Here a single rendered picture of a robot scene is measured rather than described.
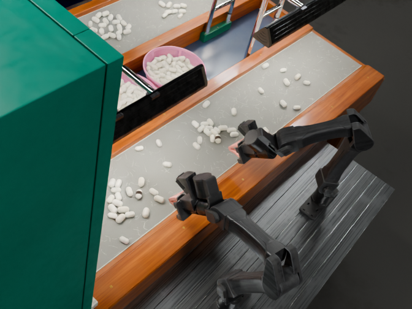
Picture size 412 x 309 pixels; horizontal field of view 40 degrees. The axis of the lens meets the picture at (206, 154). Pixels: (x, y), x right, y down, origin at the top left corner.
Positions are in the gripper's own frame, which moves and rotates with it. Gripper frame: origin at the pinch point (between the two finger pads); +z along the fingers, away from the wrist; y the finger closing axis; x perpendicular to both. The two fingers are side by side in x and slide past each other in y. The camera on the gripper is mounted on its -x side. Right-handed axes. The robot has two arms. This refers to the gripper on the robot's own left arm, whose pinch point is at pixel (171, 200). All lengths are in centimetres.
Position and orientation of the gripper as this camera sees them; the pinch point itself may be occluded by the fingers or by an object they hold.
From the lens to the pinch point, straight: 178.4
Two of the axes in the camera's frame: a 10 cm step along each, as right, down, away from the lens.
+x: 3.1, 8.8, 3.6
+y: -6.5, 4.7, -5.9
